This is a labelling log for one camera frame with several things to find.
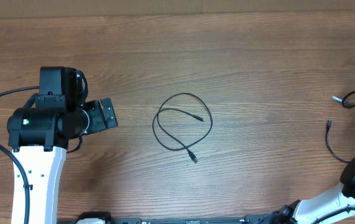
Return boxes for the black usb cables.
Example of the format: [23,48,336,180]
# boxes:
[152,92,213,164]

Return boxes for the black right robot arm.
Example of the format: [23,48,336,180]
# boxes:
[257,90,355,223]

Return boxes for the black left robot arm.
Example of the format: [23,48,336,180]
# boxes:
[7,67,118,223]

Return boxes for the black left camera cable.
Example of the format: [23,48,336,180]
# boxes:
[0,85,41,224]

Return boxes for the black camera cable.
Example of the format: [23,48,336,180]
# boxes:
[0,85,41,224]
[257,205,355,224]

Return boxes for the black right camera cable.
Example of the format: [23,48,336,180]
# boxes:
[257,205,355,224]

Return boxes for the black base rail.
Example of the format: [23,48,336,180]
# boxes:
[57,211,277,224]

